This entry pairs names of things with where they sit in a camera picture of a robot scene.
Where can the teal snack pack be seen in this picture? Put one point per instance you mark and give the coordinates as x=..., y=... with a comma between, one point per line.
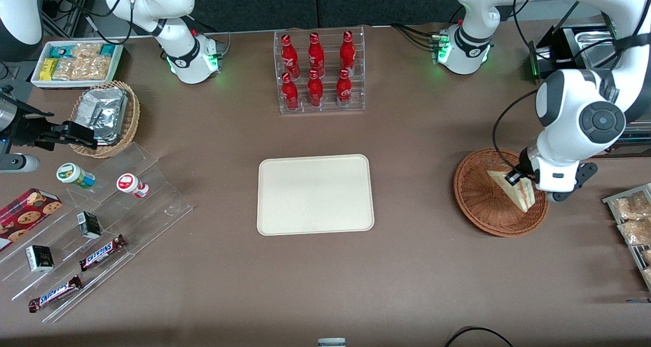
x=58, y=51

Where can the green lid white cup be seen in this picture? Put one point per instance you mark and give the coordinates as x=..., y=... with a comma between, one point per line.
x=74, y=175

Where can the light wicker basket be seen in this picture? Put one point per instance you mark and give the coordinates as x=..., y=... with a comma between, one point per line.
x=129, y=123

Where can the dark equipment frame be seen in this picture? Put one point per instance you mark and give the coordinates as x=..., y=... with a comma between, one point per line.
x=66, y=6

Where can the clear acrylic bottle rack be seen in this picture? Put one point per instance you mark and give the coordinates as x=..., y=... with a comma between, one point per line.
x=328, y=108

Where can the tray of packaged snacks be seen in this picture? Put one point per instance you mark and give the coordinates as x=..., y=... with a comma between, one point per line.
x=610, y=199

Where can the clear bag of snacks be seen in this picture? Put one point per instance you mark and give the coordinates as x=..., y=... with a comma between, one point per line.
x=635, y=232
x=630, y=207

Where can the steel food pan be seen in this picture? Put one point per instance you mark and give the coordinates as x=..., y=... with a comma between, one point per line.
x=592, y=47

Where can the yellow snack pack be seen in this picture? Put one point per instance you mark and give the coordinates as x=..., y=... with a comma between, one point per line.
x=48, y=69

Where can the white snack box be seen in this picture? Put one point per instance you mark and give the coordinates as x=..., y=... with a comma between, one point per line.
x=38, y=80

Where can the brown wicker basket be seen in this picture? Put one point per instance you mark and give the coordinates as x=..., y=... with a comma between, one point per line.
x=478, y=199

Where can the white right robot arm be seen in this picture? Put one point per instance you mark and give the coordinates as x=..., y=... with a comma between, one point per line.
x=178, y=52

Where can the cream plastic tray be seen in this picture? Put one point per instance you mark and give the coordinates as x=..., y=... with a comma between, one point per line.
x=315, y=194

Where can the snickers bar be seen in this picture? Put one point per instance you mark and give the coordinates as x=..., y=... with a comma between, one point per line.
x=101, y=253
x=55, y=293

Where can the triangular sandwich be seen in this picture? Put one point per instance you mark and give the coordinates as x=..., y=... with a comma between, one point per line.
x=524, y=199

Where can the silver foil package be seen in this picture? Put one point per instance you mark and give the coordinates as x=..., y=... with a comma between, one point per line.
x=101, y=113

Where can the clear bag of crackers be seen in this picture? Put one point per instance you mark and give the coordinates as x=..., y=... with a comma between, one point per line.
x=84, y=67

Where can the red cola bottle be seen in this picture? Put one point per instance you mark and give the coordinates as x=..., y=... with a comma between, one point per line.
x=344, y=88
x=290, y=92
x=315, y=90
x=316, y=54
x=289, y=57
x=348, y=52

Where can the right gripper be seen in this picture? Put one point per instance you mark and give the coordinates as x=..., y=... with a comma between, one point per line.
x=31, y=132

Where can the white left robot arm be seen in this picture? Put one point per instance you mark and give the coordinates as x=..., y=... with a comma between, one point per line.
x=580, y=108

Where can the red lid white cup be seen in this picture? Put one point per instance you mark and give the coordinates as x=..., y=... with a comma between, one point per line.
x=129, y=184

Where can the red cookie box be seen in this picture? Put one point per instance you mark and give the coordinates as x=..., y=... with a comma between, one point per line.
x=25, y=217

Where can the black food warmer cabinet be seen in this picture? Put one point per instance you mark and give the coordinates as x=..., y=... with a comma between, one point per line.
x=546, y=64

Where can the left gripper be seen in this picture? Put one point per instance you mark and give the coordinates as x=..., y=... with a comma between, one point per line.
x=523, y=164

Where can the clear acrylic stepped stand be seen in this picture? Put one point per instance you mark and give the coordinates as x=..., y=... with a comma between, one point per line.
x=152, y=204

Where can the small black carton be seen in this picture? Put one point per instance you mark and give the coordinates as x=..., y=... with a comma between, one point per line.
x=39, y=258
x=89, y=225

